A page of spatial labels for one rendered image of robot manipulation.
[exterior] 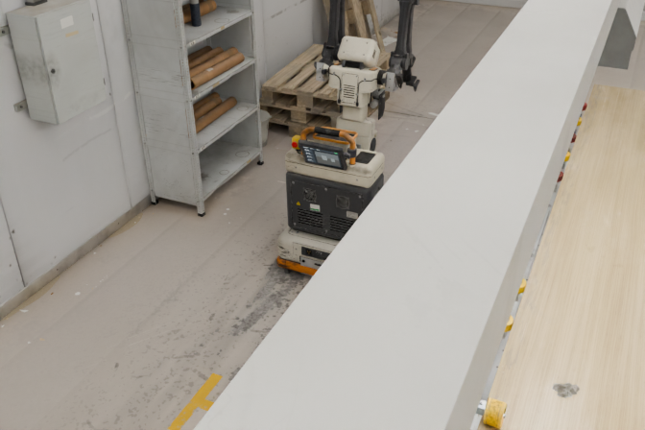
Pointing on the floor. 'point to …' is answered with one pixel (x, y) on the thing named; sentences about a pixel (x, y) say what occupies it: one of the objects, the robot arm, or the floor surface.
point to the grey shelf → (155, 145)
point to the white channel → (441, 236)
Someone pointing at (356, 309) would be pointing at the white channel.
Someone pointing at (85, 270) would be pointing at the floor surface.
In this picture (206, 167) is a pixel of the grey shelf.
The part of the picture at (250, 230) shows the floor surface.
